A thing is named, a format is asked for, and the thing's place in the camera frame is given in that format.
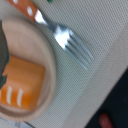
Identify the grey-green gripper finger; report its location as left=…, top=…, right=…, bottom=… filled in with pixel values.
left=0, top=20, right=9, bottom=89

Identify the round wooden plate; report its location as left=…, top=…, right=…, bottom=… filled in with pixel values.
left=0, top=19, right=57, bottom=122

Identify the fork with wooden handle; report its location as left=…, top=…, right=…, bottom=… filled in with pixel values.
left=12, top=0, right=93, bottom=69

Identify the orange toy bread loaf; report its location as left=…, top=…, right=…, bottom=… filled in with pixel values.
left=0, top=56, right=45, bottom=111

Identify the beige woven placemat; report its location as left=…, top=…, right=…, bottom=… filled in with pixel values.
left=0, top=0, right=128, bottom=128

